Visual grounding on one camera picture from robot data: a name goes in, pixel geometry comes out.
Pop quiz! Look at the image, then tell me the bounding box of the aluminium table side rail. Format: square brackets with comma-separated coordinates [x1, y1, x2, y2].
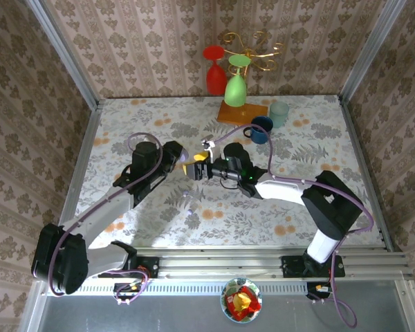
[338, 96, 395, 253]
[50, 100, 104, 255]

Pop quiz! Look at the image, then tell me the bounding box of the black yellow cable connector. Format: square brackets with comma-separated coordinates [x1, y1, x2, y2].
[113, 282, 143, 302]
[306, 282, 334, 300]

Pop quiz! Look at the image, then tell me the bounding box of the gold wire glass rack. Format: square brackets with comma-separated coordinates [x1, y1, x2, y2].
[216, 30, 285, 127]

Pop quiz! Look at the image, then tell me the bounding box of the blue enamel mug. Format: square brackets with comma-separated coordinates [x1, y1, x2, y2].
[243, 116, 275, 145]

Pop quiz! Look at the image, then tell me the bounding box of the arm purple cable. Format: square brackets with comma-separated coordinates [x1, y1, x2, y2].
[210, 124, 374, 329]
[48, 133, 164, 305]

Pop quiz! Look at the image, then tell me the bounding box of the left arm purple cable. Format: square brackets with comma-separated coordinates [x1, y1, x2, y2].
[48, 133, 164, 305]

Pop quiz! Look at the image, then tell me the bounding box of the red foil candy wrapper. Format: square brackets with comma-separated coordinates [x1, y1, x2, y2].
[227, 286, 262, 321]

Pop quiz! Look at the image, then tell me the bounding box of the long aluminium mounting rail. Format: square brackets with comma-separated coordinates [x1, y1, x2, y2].
[34, 250, 415, 279]

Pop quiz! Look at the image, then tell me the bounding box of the red wine glass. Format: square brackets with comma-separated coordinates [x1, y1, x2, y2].
[202, 44, 228, 96]

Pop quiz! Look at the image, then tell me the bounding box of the grey metal shelf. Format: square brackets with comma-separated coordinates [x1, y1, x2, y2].
[22, 279, 415, 332]

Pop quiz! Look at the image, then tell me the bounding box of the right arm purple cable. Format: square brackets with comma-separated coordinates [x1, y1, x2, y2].
[210, 124, 374, 329]

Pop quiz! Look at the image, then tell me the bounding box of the teal frosted tumbler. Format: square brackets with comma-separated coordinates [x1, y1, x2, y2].
[268, 101, 291, 129]

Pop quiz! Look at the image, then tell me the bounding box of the slotted metal cable duct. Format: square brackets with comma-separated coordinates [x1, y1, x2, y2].
[46, 282, 400, 295]

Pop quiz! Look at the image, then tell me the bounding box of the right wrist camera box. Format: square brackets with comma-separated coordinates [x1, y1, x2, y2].
[200, 136, 217, 156]

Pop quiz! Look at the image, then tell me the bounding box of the floral tablecloth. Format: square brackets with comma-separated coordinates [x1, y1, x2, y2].
[66, 95, 390, 249]

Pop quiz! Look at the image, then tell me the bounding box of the gold foil candy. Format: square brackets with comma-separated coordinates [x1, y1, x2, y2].
[233, 292, 252, 308]

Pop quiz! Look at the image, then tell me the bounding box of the patterned ceramic bowl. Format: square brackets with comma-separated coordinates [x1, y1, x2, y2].
[221, 277, 263, 324]

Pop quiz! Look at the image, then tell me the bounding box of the green wine glass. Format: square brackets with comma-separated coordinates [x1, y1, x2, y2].
[223, 54, 252, 107]

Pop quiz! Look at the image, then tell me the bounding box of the aluminium frame post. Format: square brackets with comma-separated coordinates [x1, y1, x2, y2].
[338, 0, 409, 104]
[23, 0, 104, 111]

